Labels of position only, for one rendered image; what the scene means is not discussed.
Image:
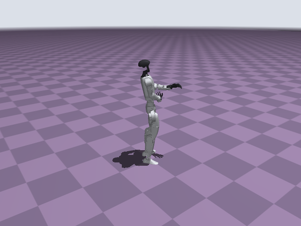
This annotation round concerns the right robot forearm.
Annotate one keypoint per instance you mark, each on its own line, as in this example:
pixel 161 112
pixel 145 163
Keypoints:
pixel 155 97

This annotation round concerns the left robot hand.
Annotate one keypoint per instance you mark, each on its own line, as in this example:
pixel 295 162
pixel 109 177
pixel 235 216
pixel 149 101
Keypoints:
pixel 174 86

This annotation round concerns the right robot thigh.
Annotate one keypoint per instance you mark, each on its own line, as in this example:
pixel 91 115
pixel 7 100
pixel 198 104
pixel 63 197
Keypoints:
pixel 154 126

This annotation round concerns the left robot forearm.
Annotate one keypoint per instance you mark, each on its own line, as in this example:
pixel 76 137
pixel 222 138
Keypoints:
pixel 162 87

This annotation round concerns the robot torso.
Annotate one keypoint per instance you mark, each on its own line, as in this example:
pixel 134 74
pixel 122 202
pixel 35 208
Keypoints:
pixel 150 102

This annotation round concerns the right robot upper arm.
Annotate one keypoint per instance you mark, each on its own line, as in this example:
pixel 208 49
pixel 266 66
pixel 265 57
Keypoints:
pixel 148 84

